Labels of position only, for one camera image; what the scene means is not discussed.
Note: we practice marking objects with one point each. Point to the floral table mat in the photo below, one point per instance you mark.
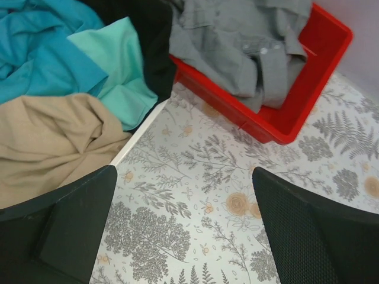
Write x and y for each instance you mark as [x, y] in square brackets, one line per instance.
[184, 209]

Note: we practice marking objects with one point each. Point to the red plastic bin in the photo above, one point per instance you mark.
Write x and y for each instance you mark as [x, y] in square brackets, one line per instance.
[325, 39]

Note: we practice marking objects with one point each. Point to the mint green t shirt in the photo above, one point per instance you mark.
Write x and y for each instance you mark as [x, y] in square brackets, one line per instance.
[116, 50]

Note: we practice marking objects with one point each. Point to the blue t shirt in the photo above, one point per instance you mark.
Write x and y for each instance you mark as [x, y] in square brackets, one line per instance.
[37, 58]

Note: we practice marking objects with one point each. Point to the black t shirt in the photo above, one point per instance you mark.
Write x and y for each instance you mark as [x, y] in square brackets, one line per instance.
[152, 19]

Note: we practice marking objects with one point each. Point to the beige polo shirt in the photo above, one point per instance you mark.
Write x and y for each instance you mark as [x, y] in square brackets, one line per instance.
[49, 142]

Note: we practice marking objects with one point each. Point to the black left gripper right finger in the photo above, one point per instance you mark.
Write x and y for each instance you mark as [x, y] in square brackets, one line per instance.
[314, 239]

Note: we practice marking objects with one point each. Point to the grey button shirt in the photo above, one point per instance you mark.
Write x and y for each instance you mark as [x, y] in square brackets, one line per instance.
[249, 48]

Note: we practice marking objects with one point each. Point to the white laundry basket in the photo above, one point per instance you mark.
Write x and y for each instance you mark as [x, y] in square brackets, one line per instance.
[139, 133]

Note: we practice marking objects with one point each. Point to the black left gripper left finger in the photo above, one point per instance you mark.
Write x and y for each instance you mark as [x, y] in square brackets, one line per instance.
[54, 238]

